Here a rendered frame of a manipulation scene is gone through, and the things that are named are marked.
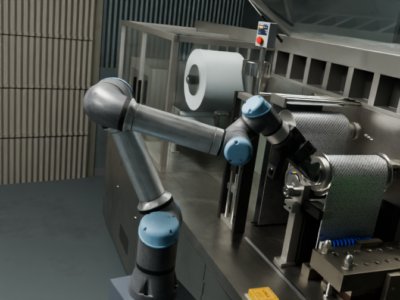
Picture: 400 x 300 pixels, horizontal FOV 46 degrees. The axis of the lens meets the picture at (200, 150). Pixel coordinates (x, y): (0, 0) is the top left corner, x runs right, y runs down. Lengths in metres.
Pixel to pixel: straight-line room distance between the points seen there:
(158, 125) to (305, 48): 1.20
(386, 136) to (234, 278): 0.76
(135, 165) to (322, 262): 0.66
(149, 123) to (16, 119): 3.30
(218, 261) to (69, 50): 3.16
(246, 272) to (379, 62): 0.92
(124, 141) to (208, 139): 0.28
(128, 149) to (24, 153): 3.23
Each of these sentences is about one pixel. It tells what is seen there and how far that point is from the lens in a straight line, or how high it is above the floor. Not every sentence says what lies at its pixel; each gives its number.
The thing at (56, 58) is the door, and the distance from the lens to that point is 4.46.
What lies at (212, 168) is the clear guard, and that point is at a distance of 2.54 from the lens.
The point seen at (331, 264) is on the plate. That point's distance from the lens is 1.53.
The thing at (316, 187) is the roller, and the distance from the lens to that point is 1.61.
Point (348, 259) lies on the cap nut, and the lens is 1.51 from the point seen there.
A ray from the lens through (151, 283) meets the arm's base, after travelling 1.40.
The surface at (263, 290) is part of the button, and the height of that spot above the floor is 0.92.
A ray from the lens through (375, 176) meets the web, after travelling 1.69.
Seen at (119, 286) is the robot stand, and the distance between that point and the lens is 1.49.
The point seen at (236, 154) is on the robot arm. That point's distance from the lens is 1.25.
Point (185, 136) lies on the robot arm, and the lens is 1.25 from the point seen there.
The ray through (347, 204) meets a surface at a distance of 1.66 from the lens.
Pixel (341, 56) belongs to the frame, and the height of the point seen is 1.61.
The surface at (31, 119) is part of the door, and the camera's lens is 4.52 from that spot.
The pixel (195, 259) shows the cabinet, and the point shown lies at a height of 0.78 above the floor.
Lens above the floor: 1.72
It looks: 16 degrees down
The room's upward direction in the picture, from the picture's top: 7 degrees clockwise
